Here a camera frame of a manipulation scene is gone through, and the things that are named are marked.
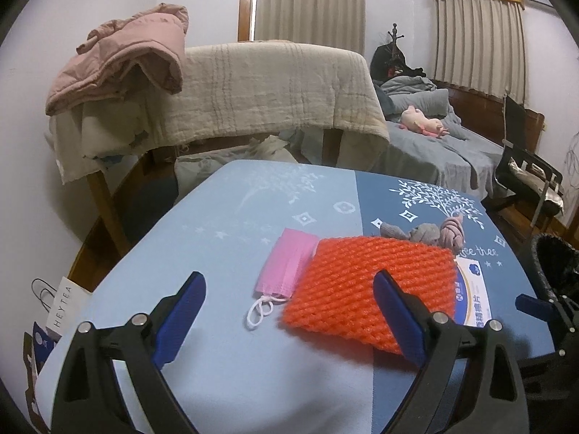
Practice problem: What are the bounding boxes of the white and blue packet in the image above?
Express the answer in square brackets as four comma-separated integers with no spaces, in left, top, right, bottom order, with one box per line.
[449,253,490,329]

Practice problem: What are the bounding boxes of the silver cushion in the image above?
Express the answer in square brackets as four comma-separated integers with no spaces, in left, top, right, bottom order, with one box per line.
[506,156,565,216]

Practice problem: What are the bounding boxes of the white paper bag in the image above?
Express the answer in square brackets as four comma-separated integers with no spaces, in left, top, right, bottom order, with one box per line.
[31,275,94,341]

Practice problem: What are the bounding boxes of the bed with grey sheet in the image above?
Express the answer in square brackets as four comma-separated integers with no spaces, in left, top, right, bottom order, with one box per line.
[362,112,506,191]

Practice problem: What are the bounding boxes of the hanging wall cables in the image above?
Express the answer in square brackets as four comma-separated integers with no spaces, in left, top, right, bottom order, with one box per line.
[562,130,579,178]

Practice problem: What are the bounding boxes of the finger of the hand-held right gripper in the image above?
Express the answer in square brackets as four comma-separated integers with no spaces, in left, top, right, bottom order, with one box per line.
[515,293,579,359]

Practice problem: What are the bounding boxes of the narrow beige curtain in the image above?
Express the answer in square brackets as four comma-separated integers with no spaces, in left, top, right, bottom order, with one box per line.
[433,0,528,106]

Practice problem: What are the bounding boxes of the wooden coat rack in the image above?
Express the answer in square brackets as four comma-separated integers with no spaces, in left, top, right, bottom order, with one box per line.
[386,22,406,56]

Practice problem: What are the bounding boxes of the beige blanket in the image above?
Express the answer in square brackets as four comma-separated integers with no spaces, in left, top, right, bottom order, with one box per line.
[156,41,391,148]

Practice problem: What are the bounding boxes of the blue patterned paper bag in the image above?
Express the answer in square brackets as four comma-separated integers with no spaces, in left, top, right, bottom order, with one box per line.
[22,320,58,417]

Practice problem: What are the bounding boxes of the pink padded jacket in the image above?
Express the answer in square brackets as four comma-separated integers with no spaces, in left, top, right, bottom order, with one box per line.
[46,3,190,117]

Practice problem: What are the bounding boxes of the dusty pink knotted sock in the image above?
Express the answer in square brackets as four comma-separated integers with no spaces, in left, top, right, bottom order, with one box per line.
[435,214,467,255]

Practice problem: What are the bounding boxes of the brown wooden headboard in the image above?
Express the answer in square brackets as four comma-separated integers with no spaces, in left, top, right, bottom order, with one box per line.
[433,78,546,155]

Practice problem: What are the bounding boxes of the pink plush toy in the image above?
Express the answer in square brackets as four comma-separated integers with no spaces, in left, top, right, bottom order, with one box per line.
[397,105,451,139]

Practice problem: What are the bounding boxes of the grey sock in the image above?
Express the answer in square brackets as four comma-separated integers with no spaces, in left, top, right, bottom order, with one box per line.
[379,221,442,248]

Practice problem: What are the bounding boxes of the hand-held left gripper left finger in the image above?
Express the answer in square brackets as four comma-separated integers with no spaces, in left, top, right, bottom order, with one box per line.
[58,271,209,434]

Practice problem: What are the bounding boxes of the wide beige curtain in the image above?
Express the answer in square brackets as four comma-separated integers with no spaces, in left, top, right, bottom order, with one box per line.
[253,0,367,56]

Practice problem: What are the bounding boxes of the wooden window frame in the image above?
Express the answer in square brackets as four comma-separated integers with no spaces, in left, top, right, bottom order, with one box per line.
[238,0,259,43]

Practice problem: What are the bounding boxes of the black cantilever chair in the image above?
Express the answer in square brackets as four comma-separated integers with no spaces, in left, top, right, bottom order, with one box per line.
[481,94,566,227]

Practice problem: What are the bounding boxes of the white cloth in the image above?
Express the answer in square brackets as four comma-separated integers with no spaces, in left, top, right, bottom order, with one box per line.
[44,94,155,187]

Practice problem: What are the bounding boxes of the bin with black bag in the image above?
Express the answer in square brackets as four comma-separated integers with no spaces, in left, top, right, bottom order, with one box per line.
[529,232,579,305]

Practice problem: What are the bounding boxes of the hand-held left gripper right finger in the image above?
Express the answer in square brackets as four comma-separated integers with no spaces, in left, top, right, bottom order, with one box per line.
[372,269,530,434]

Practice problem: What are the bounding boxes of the blue tree-print tablecloth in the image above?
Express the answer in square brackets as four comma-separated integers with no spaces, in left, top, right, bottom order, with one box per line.
[34,158,557,434]

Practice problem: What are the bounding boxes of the black coat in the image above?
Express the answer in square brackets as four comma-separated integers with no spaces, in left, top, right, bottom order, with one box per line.
[369,44,427,83]

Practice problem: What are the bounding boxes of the grey duvet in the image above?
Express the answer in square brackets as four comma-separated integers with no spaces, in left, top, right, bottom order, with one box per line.
[379,74,454,117]

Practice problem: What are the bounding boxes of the orange foam net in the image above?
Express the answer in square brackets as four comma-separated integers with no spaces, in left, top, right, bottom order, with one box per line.
[277,235,457,356]

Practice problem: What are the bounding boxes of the pink face mask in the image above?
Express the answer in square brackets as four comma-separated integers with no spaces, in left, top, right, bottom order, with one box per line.
[246,228,320,331]

